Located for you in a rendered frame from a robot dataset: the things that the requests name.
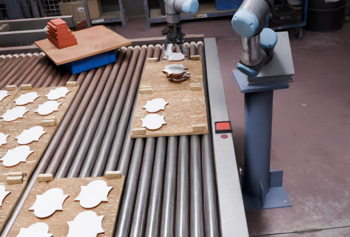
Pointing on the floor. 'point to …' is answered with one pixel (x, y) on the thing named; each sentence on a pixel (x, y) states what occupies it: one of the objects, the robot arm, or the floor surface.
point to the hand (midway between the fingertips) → (175, 55)
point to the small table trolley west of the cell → (286, 4)
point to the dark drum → (325, 2)
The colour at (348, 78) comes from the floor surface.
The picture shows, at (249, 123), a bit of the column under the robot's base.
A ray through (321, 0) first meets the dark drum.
